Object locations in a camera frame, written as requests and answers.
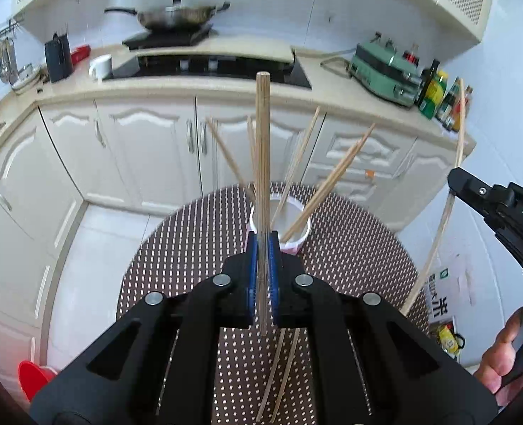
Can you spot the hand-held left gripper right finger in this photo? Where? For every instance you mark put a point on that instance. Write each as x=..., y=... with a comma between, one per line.
x=274, y=274

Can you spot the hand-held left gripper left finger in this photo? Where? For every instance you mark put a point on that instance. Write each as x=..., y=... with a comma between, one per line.
x=252, y=274

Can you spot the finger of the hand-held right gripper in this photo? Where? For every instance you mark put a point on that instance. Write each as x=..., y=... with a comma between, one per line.
x=473, y=190

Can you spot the pink cup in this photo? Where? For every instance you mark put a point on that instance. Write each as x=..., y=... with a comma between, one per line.
x=301, y=232

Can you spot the bundle of wooden chopsticks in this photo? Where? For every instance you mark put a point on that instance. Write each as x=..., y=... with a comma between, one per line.
x=319, y=195

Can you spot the person's right hand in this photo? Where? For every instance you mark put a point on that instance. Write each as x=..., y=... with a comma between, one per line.
x=496, y=358

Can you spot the brown polka dot tablecloth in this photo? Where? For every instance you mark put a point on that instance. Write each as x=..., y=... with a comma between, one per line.
x=354, y=252

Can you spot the white printed bag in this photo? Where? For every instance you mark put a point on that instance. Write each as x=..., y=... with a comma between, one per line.
x=447, y=287

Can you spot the cluster of condiment bottles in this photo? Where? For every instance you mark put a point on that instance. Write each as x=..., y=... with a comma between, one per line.
x=434, y=93

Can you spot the green electric cooker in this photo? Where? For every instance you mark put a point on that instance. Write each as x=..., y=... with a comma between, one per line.
x=376, y=68

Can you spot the beige kitchen countertop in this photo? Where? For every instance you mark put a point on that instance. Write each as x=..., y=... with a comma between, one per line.
x=332, y=93

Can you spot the black built-in gas hob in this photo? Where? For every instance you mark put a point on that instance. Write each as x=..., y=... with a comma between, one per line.
x=199, y=68

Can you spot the beige cutting board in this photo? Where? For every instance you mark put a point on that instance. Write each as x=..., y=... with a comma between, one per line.
x=243, y=51

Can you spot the red plastic bucket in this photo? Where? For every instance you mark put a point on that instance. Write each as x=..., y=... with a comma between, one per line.
x=33, y=376

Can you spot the black portable induction cooker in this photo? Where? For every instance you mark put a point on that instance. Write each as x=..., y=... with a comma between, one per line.
x=168, y=40

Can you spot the white mug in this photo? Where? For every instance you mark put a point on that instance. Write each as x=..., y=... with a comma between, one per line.
x=101, y=67

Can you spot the black wok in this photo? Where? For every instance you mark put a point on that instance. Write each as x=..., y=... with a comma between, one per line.
x=177, y=18

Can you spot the glass wok lid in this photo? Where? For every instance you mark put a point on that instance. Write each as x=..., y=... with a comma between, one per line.
x=177, y=7

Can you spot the red box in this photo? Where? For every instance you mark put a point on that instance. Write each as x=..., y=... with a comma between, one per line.
x=80, y=53

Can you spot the black electric kettle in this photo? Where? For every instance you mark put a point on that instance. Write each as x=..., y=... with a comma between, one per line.
x=58, y=59

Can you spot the stack of bowls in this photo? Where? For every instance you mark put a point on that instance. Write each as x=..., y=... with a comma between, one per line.
x=26, y=79

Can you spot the metal ladle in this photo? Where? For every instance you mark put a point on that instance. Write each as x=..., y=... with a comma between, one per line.
x=4, y=71

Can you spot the metal wall utensil rail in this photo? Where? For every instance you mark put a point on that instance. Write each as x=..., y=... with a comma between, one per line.
x=0, y=31

